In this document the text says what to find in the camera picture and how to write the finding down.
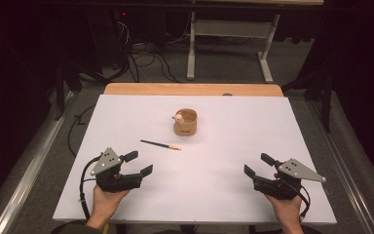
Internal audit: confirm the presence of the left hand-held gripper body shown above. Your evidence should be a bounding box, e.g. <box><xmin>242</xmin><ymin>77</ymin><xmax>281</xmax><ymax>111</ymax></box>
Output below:
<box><xmin>90</xmin><ymin>146</ymin><xmax>144</xmax><ymax>193</ymax></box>

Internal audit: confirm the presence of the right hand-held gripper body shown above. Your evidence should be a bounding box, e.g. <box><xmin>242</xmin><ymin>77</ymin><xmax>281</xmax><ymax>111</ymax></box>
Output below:
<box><xmin>252</xmin><ymin>158</ymin><xmax>327</xmax><ymax>201</ymax></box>

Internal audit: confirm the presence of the black pen with orange end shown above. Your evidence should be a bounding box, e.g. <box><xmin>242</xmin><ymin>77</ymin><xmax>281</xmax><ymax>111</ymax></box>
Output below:
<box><xmin>139</xmin><ymin>139</ymin><xmax>182</xmax><ymax>152</ymax></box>

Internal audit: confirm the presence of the round wooden pen holder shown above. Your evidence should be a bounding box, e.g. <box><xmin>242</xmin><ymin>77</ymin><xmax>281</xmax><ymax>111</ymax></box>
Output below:
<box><xmin>172</xmin><ymin>108</ymin><xmax>198</xmax><ymax>137</ymax></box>

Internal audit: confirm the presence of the person's right hand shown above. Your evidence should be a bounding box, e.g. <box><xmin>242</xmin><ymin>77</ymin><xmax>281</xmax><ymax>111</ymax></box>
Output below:
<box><xmin>263</xmin><ymin>174</ymin><xmax>305</xmax><ymax>228</ymax></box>

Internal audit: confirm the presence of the person's left hand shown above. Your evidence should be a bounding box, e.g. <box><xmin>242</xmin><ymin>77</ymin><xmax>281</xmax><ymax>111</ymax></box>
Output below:
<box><xmin>85</xmin><ymin>184</ymin><xmax>131</xmax><ymax>231</ymax></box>

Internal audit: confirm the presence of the white board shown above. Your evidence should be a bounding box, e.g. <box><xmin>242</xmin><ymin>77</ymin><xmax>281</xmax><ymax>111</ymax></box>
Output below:
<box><xmin>52</xmin><ymin>94</ymin><xmax>338</xmax><ymax>226</ymax></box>

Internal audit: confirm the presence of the black metal stand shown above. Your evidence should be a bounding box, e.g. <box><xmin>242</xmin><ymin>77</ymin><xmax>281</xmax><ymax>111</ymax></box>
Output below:
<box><xmin>281</xmin><ymin>70</ymin><xmax>336</xmax><ymax>134</ymax></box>
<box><xmin>54</xmin><ymin>61</ymin><xmax>85</xmax><ymax>122</ymax></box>

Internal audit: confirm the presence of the wooden table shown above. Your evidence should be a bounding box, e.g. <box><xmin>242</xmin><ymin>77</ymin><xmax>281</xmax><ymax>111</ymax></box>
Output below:
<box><xmin>103</xmin><ymin>82</ymin><xmax>284</xmax><ymax>98</ymax></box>

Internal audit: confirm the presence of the dark curtain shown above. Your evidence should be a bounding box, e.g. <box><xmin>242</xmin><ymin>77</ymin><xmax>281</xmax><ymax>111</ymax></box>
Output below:
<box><xmin>311</xmin><ymin>0</ymin><xmax>374</xmax><ymax>196</ymax></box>
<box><xmin>0</xmin><ymin>0</ymin><xmax>92</xmax><ymax>211</ymax></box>

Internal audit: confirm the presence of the black equipment cabinet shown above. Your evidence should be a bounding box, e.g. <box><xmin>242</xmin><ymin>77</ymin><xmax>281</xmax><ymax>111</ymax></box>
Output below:
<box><xmin>86</xmin><ymin>8</ymin><xmax>168</xmax><ymax>71</ymax></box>

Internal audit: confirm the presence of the white-framed desk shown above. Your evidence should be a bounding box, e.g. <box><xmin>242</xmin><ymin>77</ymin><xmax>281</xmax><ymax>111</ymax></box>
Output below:
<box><xmin>186</xmin><ymin>0</ymin><xmax>325</xmax><ymax>84</ymax></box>

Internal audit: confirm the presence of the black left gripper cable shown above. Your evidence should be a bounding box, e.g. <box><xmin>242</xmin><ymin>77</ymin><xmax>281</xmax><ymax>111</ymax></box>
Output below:
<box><xmin>78</xmin><ymin>155</ymin><xmax>102</xmax><ymax>221</ymax></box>

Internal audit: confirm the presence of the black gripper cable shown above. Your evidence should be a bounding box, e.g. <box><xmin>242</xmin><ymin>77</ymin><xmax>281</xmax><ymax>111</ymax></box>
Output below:
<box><xmin>78</xmin><ymin>155</ymin><xmax>102</xmax><ymax>221</ymax></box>
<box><xmin>288</xmin><ymin>179</ymin><xmax>312</xmax><ymax>219</ymax></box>

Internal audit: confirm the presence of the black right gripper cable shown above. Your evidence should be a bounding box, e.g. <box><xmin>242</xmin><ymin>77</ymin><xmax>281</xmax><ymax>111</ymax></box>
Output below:
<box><xmin>288</xmin><ymin>179</ymin><xmax>312</xmax><ymax>219</ymax></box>

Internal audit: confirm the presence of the black floor cable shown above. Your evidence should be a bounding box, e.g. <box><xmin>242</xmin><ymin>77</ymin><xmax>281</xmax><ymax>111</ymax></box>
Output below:
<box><xmin>66</xmin><ymin>103</ymin><xmax>97</xmax><ymax>158</ymax></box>

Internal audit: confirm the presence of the aluminium rail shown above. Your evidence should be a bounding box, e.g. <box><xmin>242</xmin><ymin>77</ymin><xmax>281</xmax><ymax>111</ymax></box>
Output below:
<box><xmin>306</xmin><ymin>100</ymin><xmax>374</xmax><ymax>234</ymax></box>
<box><xmin>0</xmin><ymin>92</ymin><xmax>76</xmax><ymax>234</ymax></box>

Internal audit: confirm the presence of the tangle of black floor cables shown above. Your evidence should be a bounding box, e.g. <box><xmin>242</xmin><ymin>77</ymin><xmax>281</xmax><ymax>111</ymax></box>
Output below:
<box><xmin>110</xmin><ymin>19</ymin><xmax>182</xmax><ymax>84</ymax></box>

